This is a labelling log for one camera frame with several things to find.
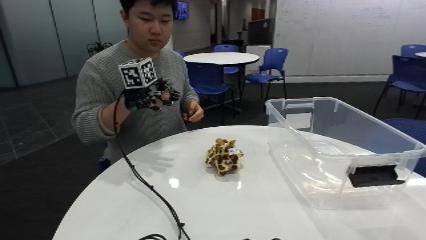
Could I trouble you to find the white marker cube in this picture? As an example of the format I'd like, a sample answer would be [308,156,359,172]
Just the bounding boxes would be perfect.
[118,56,160,90]

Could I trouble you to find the blue chair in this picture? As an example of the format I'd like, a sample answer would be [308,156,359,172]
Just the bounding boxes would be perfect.
[372,54,426,119]
[213,44,243,76]
[383,117,426,178]
[186,61,237,126]
[241,47,291,101]
[400,44,426,58]

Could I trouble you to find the the person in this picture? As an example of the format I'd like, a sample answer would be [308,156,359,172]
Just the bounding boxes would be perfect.
[71,0,205,174]

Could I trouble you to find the round white background table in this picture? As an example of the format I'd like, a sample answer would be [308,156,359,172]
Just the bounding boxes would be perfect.
[183,51,261,111]

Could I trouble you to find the green potted plant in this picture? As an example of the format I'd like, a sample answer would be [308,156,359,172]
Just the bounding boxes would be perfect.
[86,40,115,57]

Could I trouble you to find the spotted giraffe soft toy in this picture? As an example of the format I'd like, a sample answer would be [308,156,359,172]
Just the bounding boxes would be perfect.
[204,137,245,177]

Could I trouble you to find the dark cabinet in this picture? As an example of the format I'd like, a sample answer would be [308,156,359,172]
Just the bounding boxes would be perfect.
[247,18,273,46]

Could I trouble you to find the clear plastic storage bin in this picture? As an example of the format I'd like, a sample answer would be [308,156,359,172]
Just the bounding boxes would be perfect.
[264,96,426,210]

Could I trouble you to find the black bin latch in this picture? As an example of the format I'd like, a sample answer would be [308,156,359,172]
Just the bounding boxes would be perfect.
[348,164,406,188]

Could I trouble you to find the black glove cable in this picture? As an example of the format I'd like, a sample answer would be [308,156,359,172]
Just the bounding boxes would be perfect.
[112,90,192,240]

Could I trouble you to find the wall screen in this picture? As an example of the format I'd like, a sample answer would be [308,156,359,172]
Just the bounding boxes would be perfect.
[174,0,191,21]

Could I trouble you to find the whiteboard wall panel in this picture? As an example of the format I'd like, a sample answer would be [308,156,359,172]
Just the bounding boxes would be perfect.
[273,0,426,77]

